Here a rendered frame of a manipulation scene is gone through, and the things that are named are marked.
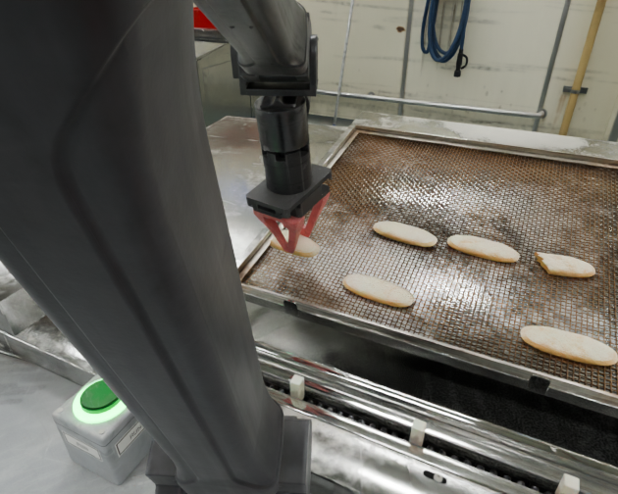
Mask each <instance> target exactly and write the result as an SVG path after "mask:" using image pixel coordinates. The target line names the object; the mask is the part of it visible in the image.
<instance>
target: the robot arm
mask: <svg viewBox="0 0 618 494"><path fill-rule="evenodd" d="M193 3H194V4H195V5H196V6H197V7H198V8H199V10H200V11H201V12H202V13H203V14H204V15H205V16H206V17H207V19H208V20H209V21H210V22H211V23H212V24H213V25H214V27H215V28H216V29H217V30H218V31H219V32H220V33H221V34H222V36H223V37H224V38H225V39H226V40H227V41H228V42H229V44H230V45H231V60H232V76H233V78H239V87H240V95H249V96H261V97H260V98H258V99H257V100H256V101H255V102H254V108H255V114H256V121H257V126H258V132H259V138H260V144H261V151H262V157H263V163H264V170H265V176H266V179H265V180H263V181H262V182H261V183H259V184H258V185H257V186H256V187H254V188H253V189H252V190H251V191H249V192H248V193H247V194H246V195H245V196H246V201H247V205H248V206H249V207H252V208H253V213H254V215H255V216H256V217H257V218H258V219H259V220H260V221H261V222H262V223H263V224H264V225H265V226H266V228H267V229H269V230H270V231H271V232H272V233H273V234H274V235H275V237H276V238H277V240H278V241H279V243H280V244H281V246H282V247H283V249H284V250H285V251H286V252H288V253H291V254H293V253H294V250H295V248H296V245H297V241H298V238H299V235H300V234H301V235H303V236H306V237H309V236H310V234H311V232H312V230H313V228H314V226H315V223H316V221H317V219H318V217H319V216H320V214H321V212H322V210H323V208H324V206H325V205H326V203H327V201H328V199H329V197H330V187H329V186H328V185H325V184H323V182H324V181H325V180H326V179H327V178H328V179H332V169H330V168H326V167H322V166H319V165H315V164H311V155H310V143H309V131H308V120H307V116H308V114H309V109H310V102H311V96H315V97H316V95H317V89H318V81H319V80H318V40H319V38H318V34H312V26H311V20H310V14H309V12H306V10H305V8H304V7H303V6H302V5H301V4H300V3H299V2H297V1H296V0H0V262H1V264H2V265H3V266H4V267H5V268H6V269H7V270H8V272H9V273H10V274H11V275H12V276H13V277H14V279H15V280H16V281H17V282H18V283H19V284H20V285H21V287H22V288H23V289H24V290H25V291H26V293H27V294H28V295H29V296H30V297H31V298H32V299H33V301H34V302H35V303H36V304H37V305H38V306H39V308H40V309H41V310H42V311H43V312H44V313H45V314H46V316H47V317H48V318H49V319H50V320H51V321H52V322H53V323H54V324H55V325H56V326H57V327H58V328H59V330H60V331H61V332H62V333H63V334H64V335H65V337H66V338H67V339H68V340H69V341H70V342H71V343H72V345H73V346H74V347H75V348H76V349H77V351H78V352H79V353H80V354H81V355H82V356H83V357H84V359H85V360H86V361H87V362H88V363H89V364H90V366H91V367H92V368H93V369H94V370H95V371H96V373H97V374H98V375H99V376H100V377H101V378H102V379H103V381H104V382H105V383H106V384H107V385H108V386H109V388H110V389H111V390H112V391H113V392H114V393H115V395H116V396H117V397H118V398H119V399H120V400H121V401H122V403H123V404H124V405H125V406H126V407H127V408H128V410H129V411H130V412H131V413H132V414H133V415H134V417H135V418H136V419H137V420H138V421H139V422H140V424H141V425H142V426H143V427H144V428H145V429H146V431H147V432H148V433H149V434H150V435H151V436H152V437H153V439H152V443H151V447H150V451H149V455H148V461H147V466H146V472H145V475H146V476H147V477H148V478H149V479H150V480H151V481H153V482H154V483H155V485H156V488H155V494H310V479H311V456H312V420H310V419H298V418H297V416H284V415H283V409H282V407H281V406H280V404H279V403H278V402H277V401H276V400H274V399H273V398H272V397H271V396H270V394H269V392H268V390H267V388H266V385H265V383H264V380H263V376H262V372H261V368H260V363H259V359H258V355H257V350H256V346H255V342H254V337H253V333H252V328H251V324H250V320H249V316H248V312H247V307H246V303H245V299H244V294H243V290H242V286H241V281H240V277H239V272H238V268H237V264H236V259H235V255H234V250H233V247H232V239H231V235H230V231H229V226H228V222H227V217H226V213H225V209H224V204H223V200H222V195H221V191H220V187H219V182H218V179H217V175H216V170H215V166H214V161H213V157H212V153H211V148H210V144H209V139H208V135H207V130H206V125H205V122H204V116H203V110H202V104H201V98H200V91H199V83H198V74H197V67H196V54H195V41H194V19H193ZM312 208H313V209H312ZM311 209H312V212H311V214H310V217H309V220H308V222H307V224H306V225H304V220H305V217H304V215H305V214H306V213H307V212H308V211H310V210H311ZM276 221H278V222H281V223H282V224H283V227H286V228H287V229H288V243H287V242H286V240H285V238H284V236H283V234H282V232H281V230H280V228H279V226H278V224H277V222H276Z"/></svg>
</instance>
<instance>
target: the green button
mask: <svg viewBox="0 0 618 494"><path fill-rule="evenodd" d="M79 402H80V405H81V408H82V410H83V411H84V412H85V413H87V414H91V415H98V414H103V413H106V412H108V411H110V410H112V409H113V408H115V407H116V406H117V405H118V404H119V403H120V402H121V400H120V399H119V398H118V397H117V396H116V395H115V393H114V392H113V391H112V390H111V389H110V388H109V386H108V385H107V384H106V383H105V382H104V381H103V379H102V380H98V381H96V382H94V383H92V384H90V385H89V386H88V387H86V388H85V389H84V391H83V392H82V393H81V395H80V398H79Z"/></svg>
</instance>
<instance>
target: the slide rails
mask: <svg viewBox="0 0 618 494"><path fill-rule="evenodd" d="M258 359H259V363H260V368H261V372H262V373H263V374H264V375H267V376H269V377H272V378H275V379H277V380H280V381H283V382H285V383H288V384H290V381H291V379H292V378H293V376H294V375H295V374H296V375H299V376H302V377H304V390H306V391H309V392H312V393H314V394H317V395H320V396H322V397H325V398H328V399H330V400H333V401H336V402H338V403H340V404H342V405H345V406H348V407H350V408H353V409H356V410H358V411H361V412H364V413H366V414H369V415H371V416H374V417H377V418H379V419H382V420H386V421H389V422H392V423H394V424H397V425H400V426H402V427H405V428H407V429H410V430H411V428H412V424H413V421H414V419H417V420H421V421H424V422H426V423H427V426H426V431H425V435H426V436H429V437H431V438H434V439H436V440H438V441H441V442H443V443H446V444H449V445H451V446H454V447H457V448H459V449H462V450H465V451H467V452H470V453H473V454H475V455H478V456H480V457H483V458H486V459H488V460H491V461H494V462H496V463H499V464H502V465H504V466H507V467H509V468H512V469H515V470H518V471H521V472H523V473H526V474H529V475H531V476H534V477H537V478H539V479H542V480H544V481H547V482H550V483H552V484H555V485H559V483H560V480H561V478H562V476H563V474H564V473H566V474H569V475H572V476H574V477H577V478H579V480H580V491H579V494H618V486H616V485H614V484H611V483H608V482H605V481H603V480H600V479H597V478H594V477H592V476H589V475H586V474H583V473H581V472H578V471H575V470H572V469H568V468H565V467H562V466H560V465H558V464H555V463H552V462H550V461H547V460H544V459H541V458H539V457H536V456H533V455H530V454H528V453H525V452H522V451H519V450H517V449H514V448H511V447H508V446H506V445H503V444H500V443H497V442H495V441H492V440H489V439H486V438H485V437H482V436H479V435H476V434H474V433H471V432H468V431H465V430H462V429H460V428H457V427H454V426H451V425H449V424H446V423H443V422H440V421H438V420H433V419H430V418H428V417H425V416H422V415H419V414H417V413H414V412H411V411H408V410H406V409H403V408H400V407H397V406H395V405H393V404H390V403H387V402H385V401H382V400H379V399H376V398H374V397H371V396H368V395H365V394H363V393H360V392H357V391H354V390H352V389H349V388H346V387H343V386H341V385H338V384H335V383H332V382H330V381H327V380H324V379H321V378H320V377H317V376H314V375H311V374H308V373H306V372H303V371H300V370H296V369H293V368H290V367H287V366H285V365H282V364H279V363H276V362H274V361H271V360H268V359H265V358H263V357H260V356H258ZM266 388H267V390H268V392H269V394H270V396H271V397H272V398H273V399H274V400H276V401H279V402H281V403H284V404H286V405H289V406H291V407H293V408H295V409H298V410H300V411H303V412H305V413H308V414H310V415H313V416H315V417H318V418H320V419H323V420H327V421H329V422H332V423H334V424H337V425H340V426H342V427H345V428H347V429H350V430H352V431H355V432H357V433H360V434H362V435H365V436H367V437H370V438H372V439H375V440H377V441H380V442H382V443H385V444H386V445H389V446H391V447H394V448H396V449H399V450H401V451H404V452H406V453H409V454H411V455H414V456H416V457H419V458H421V459H424V460H426V461H429V462H431V463H434V464H436V465H439V466H441V467H444V468H446V469H450V470H453V471H455V472H458V473H461V474H463V475H466V476H468V477H471V478H473V479H476V480H478V481H480V482H482V483H485V484H487V485H490V486H492V487H495V488H497V489H500V490H502V491H505V492H507V493H510V494H542V493H540V492H538V491H535V490H533V489H530V488H528V487H525V486H523V485H520V484H517V483H515V482H512V481H510V480H507V479H505V478H502V477H499V476H497V475H494V474H492V473H489V472H487V471H484V470H481V469H477V468H475V467H472V466H470V465H467V464H464V463H462V462H459V461H457V460H454V459H452V458H449V457H446V456H445V455H442V454H440V453H437V452H435V451H432V450H429V449H427V448H424V447H422V446H419V445H417V444H414V443H411V442H409V441H406V440H404V439H401V438H399V437H396V436H393V435H391V434H388V433H386V432H383V431H380V430H378V429H375V428H373V427H371V426H369V425H366V424H363V423H361V422H358V421H356V420H352V419H349V418H346V417H344V416H341V415H339V414H336V413H334V412H331V411H328V410H326V409H323V408H321V407H318V406H316V405H313V404H310V403H308V402H305V401H303V400H300V399H298V398H295V397H292V396H290V395H287V394H285V393H282V392H281V391H278V390H275V389H273V388H270V387H268V386H266Z"/></svg>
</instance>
